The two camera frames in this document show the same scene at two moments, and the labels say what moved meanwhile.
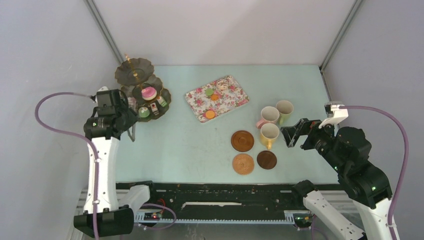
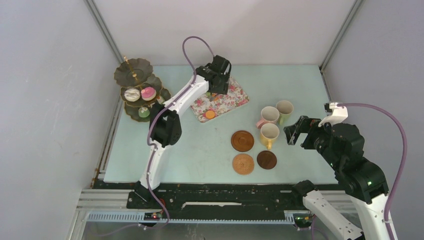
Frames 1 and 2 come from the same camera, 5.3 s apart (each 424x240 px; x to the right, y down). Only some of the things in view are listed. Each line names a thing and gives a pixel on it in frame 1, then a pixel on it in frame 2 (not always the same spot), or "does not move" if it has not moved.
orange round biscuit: [210, 114] does not move
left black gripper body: [129, 116] to [222, 86]
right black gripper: [304, 125] does not move
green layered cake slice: [163, 103] does not move
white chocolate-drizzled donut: [132, 102] to [132, 94]
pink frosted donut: [149, 93] does not move
